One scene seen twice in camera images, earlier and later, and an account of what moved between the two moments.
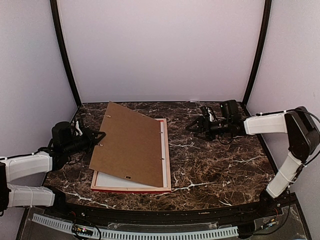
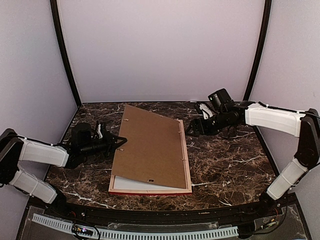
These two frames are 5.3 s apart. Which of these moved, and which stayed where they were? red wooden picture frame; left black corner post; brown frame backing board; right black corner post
Moved: red wooden picture frame; brown frame backing board
Stayed: left black corner post; right black corner post
